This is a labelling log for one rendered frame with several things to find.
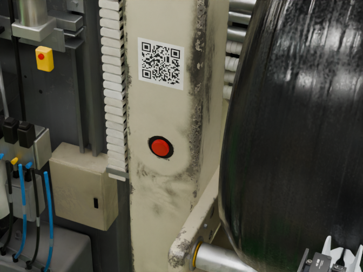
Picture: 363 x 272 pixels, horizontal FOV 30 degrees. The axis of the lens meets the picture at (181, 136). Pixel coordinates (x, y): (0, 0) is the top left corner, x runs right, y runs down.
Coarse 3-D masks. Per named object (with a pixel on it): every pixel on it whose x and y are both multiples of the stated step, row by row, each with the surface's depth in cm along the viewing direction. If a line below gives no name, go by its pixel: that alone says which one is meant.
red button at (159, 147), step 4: (156, 140) 111; (160, 140) 111; (152, 144) 112; (156, 144) 111; (160, 144) 111; (164, 144) 111; (152, 148) 112; (156, 148) 112; (160, 148) 111; (164, 148) 111; (168, 148) 111; (156, 152) 112; (160, 152) 112; (164, 152) 111
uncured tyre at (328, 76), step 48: (288, 0) 79; (336, 0) 77; (288, 48) 77; (336, 48) 75; (240, 96) 81; (288, 96) 77; (336, 96) 75; (240, 144) 81; (288, 144) 78; (336, 144) 76; (240, 192) 84; (288, 192) 80; (336, 192) 78; (240, 240) 90; (288, 240) 84; (336, 240) 81
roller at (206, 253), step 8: (200, 248) 113; (208, 248) 113; (216, 248) 113; (224, 248) 113; (200, 256) 112; (208, 256) 112; (216, 256) 112; (224, 256) 111; (232, 256) 111; (200, 264) 112; (208, 264) 112; (216, 264) 111; (224, 264) 111; (232, 264) 111; (240, 264) 110
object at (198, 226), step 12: (216, 180) 122; (204, 192) 120; (216, 192) 120; (204, 204) 117; (216, 204) 120; (192, 216) 115; (204, 216) 115; (216, 216) 123; (192, 228) 112; (204, 228) 115; (216, 228) 125; (180, 240) 110; (192, 240) 111; (204, 240) 119; (180, 252) 108; (192, 252) 112; (168, 264) 110; (180, 264) 109; (192, 264) 113
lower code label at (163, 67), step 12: (144, 48) 102; (156, 48) 101; (168, 48) 100; (180, 48) 99; (144, 60) 103; (156, 60) 102; (168, 60) 101; (180, 60) 100; (144, 72) 104; (156, 72) 103; (168, 72) 102; (180, 72) 102; (168, 84) 104; (180, 84) 103
